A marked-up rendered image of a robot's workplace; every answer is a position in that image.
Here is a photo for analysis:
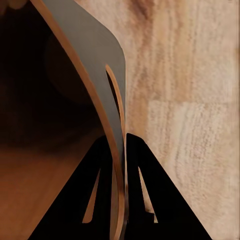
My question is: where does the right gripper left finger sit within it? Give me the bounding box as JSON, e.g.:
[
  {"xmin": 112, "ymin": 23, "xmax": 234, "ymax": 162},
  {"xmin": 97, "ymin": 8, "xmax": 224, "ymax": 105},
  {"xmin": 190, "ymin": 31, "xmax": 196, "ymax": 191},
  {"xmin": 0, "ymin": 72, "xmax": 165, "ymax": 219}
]
[{"xmin": 28, "ymin": 135, "xmax": 113, "ymax": 240}]

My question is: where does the trash can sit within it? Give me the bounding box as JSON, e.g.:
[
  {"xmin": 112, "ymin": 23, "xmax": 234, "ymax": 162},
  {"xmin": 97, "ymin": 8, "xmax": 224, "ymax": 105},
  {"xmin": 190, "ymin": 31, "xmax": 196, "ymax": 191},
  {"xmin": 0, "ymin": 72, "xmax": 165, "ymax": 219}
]
[{"xmin": 0, "ymin": 0, "xmax": 126, "ymax": 240}]

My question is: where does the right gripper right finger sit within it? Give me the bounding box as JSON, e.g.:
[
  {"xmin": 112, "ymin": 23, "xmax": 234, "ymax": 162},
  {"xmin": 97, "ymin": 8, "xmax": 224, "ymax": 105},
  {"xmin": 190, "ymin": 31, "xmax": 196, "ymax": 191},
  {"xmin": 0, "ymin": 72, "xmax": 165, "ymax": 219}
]
[{"xmin": 125, "ymin": 133, "xmax": 212, "ymax": 240}]

